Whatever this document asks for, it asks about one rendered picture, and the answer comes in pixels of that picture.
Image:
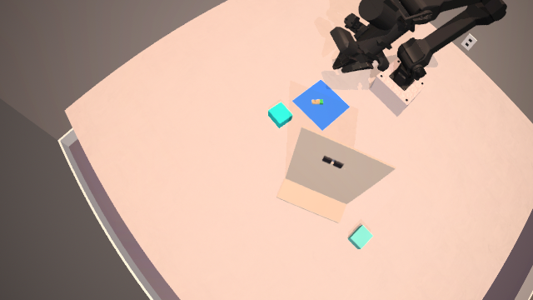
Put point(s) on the mint green block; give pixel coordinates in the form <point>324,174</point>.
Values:
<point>360,237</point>

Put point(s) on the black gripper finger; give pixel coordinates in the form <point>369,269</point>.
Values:
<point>362,64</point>
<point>342,60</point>

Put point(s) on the blue flat square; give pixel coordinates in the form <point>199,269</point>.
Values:
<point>322,115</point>

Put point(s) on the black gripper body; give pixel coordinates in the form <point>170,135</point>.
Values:
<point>371,44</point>

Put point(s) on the turquoise cube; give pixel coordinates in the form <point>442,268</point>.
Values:
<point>280,115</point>

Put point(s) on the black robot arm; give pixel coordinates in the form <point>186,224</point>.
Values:
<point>395,17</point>

